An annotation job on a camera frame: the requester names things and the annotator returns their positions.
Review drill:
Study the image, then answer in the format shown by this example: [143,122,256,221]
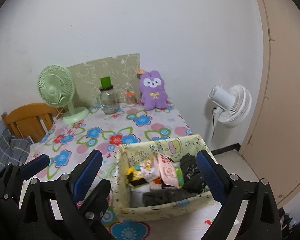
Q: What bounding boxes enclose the white standing fan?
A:
[205,84,252,145]

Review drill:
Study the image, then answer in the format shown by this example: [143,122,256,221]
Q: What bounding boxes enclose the glass jar green lid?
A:
[99,76,119,114]

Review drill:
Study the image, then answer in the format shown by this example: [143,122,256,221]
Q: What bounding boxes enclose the yellow cartoon tissue pack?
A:
[127,157,160,184]

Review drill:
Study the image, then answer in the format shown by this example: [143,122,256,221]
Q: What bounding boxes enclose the purple bunny plush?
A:
[139,70,168,111]

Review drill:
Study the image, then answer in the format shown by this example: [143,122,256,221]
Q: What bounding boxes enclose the pink bear cloth pack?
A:
[157,153,179,188]

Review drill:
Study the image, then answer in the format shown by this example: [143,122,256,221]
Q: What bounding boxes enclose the small glass orange lid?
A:
[124,91,136,105]

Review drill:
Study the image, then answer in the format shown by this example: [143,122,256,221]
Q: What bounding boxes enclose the floral tablecloth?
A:
[28,103,221,239]

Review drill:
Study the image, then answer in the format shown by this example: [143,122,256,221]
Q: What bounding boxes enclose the green patterned backing board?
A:
[66,53,141,107]

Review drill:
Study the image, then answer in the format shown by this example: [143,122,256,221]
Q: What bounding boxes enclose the grey socks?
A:
[142,188,193,206]

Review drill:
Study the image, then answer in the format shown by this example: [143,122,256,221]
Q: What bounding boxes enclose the yellow-green patterned fabric bin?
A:
[112,134,216,221]

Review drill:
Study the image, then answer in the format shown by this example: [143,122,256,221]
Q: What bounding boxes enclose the beige door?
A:
[240,0,300,207]

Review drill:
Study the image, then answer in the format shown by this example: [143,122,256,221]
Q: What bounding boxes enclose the black sparkly cloth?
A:
[180,154,206,194]

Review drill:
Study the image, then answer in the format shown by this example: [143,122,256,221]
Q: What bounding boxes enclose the grey plaid pillow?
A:
[0,129,33,171]

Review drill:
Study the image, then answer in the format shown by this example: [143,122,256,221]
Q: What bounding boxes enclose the green desk fan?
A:
[37,65,89,124]

